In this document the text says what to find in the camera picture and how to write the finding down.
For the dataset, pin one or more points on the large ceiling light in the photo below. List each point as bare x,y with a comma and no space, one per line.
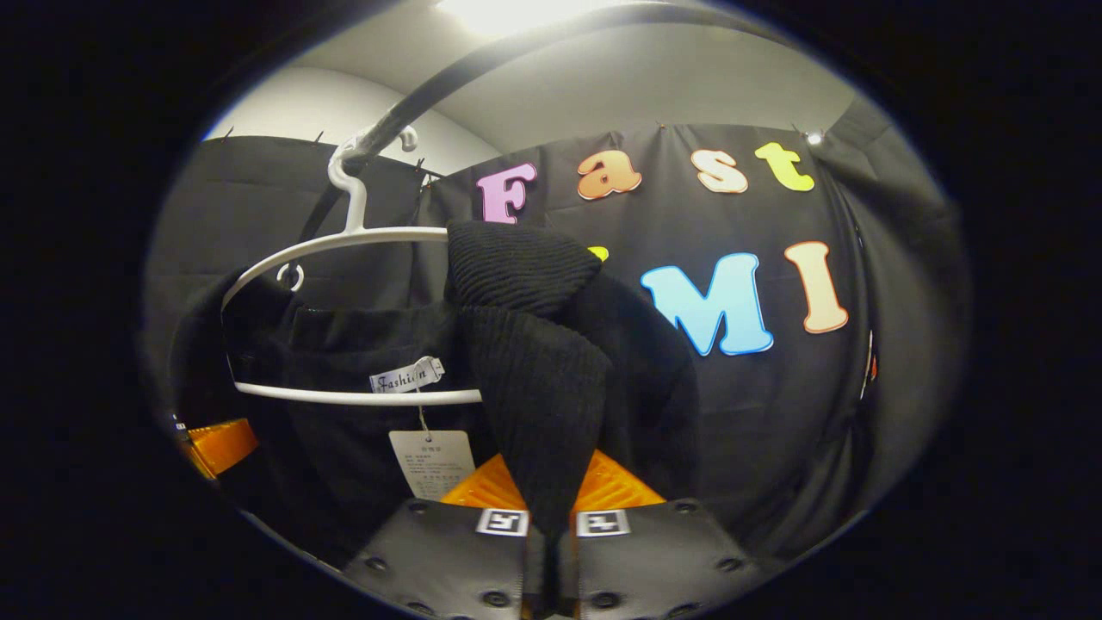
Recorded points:
516,13

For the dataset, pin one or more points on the black clothes rack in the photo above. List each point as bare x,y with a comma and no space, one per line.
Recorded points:
435,90

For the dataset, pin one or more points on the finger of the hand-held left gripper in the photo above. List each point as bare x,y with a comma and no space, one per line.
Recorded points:
224,443

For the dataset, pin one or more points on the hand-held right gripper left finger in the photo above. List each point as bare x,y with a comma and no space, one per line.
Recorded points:
448,560

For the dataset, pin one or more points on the black knit garment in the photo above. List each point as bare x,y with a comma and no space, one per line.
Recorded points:
534,379

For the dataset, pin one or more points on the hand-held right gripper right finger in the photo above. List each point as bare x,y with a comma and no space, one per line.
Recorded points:
654,560

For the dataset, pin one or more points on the black backdrop cloth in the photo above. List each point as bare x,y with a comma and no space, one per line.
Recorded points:
775,413

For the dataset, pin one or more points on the white clothes hanger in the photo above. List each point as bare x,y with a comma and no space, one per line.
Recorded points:
357,211

